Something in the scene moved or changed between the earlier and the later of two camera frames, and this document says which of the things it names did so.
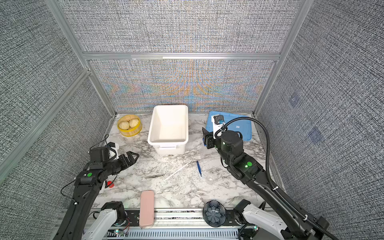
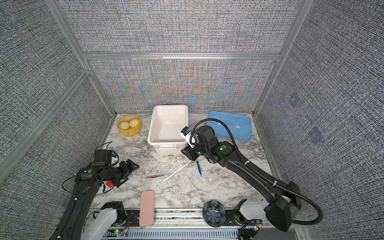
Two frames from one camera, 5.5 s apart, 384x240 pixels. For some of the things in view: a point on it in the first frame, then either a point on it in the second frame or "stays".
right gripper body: [210, 139] to [198, 150]
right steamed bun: [133, 123] stays
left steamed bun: [124, 125] stays
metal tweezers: [154, 176] stays
